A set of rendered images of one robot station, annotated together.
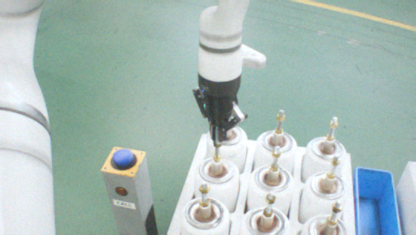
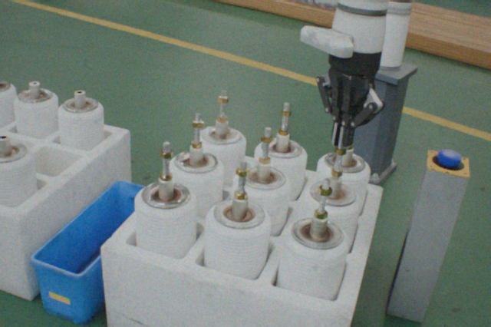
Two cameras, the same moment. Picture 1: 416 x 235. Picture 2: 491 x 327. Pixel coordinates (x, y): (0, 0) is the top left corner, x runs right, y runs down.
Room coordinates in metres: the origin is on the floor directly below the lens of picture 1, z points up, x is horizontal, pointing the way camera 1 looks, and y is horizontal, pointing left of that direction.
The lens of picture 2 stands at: (1.35, -0.11, 0.70)
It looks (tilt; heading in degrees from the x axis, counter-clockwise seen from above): 28 degrees down; 184
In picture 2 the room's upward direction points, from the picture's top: 5 degrees clockwise
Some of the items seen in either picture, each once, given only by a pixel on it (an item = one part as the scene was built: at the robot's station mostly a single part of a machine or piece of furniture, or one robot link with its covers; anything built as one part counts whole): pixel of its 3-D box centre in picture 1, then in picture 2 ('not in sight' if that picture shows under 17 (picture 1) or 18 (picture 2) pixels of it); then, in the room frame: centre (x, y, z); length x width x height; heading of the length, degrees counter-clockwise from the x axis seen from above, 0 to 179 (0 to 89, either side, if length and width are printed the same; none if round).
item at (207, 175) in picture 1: (217, 170); (332, 193); (0.58, -0.02, 0.25); 0.08 x 0.08 x 0.01
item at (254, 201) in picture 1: (267, 206); (258, 223); (0.55, -0.13, 0.16); 0.10 x 0.10 x 0.18
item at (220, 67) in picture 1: (228, 50); (350, 24); (0.59, -0.03, 0.53); 0.11 x 0.09 x 0.06; 131
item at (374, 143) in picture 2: not in sight; (373, 119); (-0.01, 0.12, 0.15); 0.15 x 0.15 x 0.30; 61
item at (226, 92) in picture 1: (219, 89); (352, 71); (0.58, -0.02, 0.46); 0.08 x 0.08 x 0.09
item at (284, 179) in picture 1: (272, 178); (262, 177); (0.55, -0.13, 0.25); 0.08 x 0.08 x 0.01
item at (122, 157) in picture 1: (123, 158); (449, 160); (0.54, 0.17, 0.32); 0.04 x 0.04 x 0.02
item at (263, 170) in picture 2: (273, 174); (263, 170); (0.55, -0.13, 0.26); 0.02 x 0.02 x 0.03
